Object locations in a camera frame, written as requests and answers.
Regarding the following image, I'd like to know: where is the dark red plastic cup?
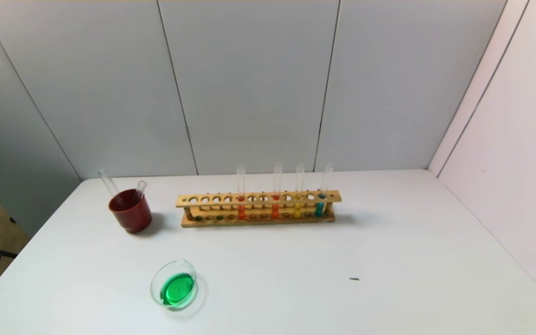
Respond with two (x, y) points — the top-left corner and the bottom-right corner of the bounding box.
(108, 188), (153, 234)

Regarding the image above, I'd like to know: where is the yellow pigment glass test tube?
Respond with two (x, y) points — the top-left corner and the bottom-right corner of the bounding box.
(98, 168), (124, 208)
(293, 163), (305, 218)

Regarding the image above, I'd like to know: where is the clear glass beaker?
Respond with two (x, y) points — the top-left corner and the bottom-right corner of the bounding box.
(150, 259), (208, 320)

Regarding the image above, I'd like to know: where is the wooden test tube rack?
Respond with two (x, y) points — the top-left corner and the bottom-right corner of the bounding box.
(176, 190), (342, 228)

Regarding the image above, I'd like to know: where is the orange pigment glass test tube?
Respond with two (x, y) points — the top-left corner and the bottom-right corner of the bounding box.
(234, 166), (247, 220)
(270, 162), (283, 220)

